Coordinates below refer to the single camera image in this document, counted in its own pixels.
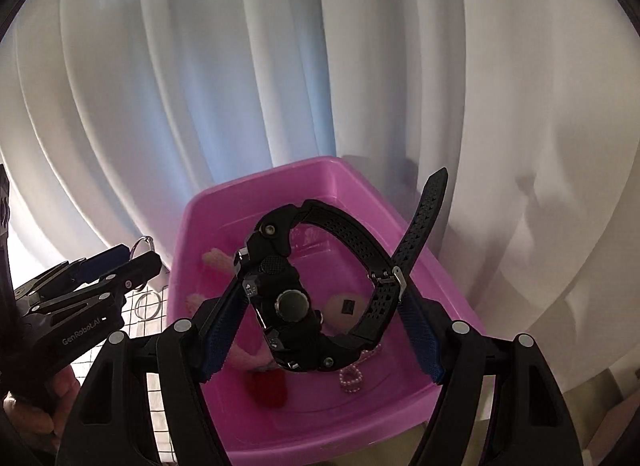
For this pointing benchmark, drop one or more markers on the pink plastic basin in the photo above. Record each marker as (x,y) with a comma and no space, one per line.
(320,180)

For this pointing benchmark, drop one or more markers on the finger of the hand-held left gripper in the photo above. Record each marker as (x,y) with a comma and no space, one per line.
(142,268)
(100,261)

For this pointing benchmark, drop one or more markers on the large silver bangle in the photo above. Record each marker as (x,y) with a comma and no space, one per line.
(136,306)

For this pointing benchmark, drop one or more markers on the beige plush hair clip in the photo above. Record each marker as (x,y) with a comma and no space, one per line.
(335,308)

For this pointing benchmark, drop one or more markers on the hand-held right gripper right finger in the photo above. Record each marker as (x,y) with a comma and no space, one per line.
(422,336)

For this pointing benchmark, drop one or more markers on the black wristwatch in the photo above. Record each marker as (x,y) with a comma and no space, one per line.
(290,303)

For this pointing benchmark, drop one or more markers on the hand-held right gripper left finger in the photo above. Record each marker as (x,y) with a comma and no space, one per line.
(222,331)

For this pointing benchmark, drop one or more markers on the pearl hair accessory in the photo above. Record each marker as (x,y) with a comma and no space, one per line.
(342,377)

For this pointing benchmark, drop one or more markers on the person's left hand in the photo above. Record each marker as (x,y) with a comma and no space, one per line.
(62,396)

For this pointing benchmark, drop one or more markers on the white curtain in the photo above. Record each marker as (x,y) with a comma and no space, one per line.
(150,95)

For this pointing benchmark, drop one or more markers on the pink strawberry plush headband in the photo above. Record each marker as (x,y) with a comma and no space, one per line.
(265,388)

